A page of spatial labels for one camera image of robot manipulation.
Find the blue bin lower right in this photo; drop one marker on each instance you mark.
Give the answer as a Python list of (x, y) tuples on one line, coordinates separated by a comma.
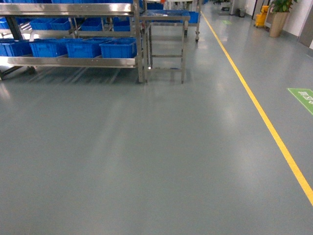
[(119, 48)]

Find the blue bin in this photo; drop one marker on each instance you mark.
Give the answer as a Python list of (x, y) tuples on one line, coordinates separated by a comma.
[(119, 48), (50, 47), (88, 48), (14, 48)]

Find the blue bin lower left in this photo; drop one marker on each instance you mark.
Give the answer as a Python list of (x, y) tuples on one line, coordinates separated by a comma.
[(14, 48)]

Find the small stainless steel table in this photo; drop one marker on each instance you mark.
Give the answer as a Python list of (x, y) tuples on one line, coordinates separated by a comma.
[(164, 35)]

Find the yellow mop bucket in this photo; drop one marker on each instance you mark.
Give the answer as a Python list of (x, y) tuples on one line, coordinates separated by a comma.
[(261, 17)]

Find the green floor sign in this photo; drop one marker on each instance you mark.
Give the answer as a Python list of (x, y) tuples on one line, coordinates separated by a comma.
[(304, 96)]

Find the stainless steel flow rack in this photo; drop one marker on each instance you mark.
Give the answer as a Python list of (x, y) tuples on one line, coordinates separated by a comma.
[(72, 19)]

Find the potted plant tall planter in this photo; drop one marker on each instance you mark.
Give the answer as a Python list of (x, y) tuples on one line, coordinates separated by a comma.
[(280, 9)]

